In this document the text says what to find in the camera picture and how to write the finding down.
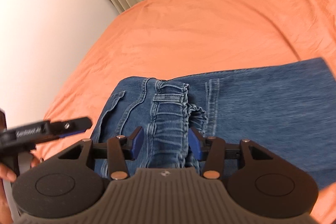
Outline person's left hand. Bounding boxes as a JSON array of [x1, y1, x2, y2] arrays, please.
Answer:
[[0, 155, 46, 224]]

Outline orange bed sheet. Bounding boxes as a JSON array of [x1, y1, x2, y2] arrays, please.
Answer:
[[46, 0, 335, 223]]

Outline blue denim jeans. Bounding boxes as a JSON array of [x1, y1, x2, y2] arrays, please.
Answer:
[[92, 58, 335, 188]]

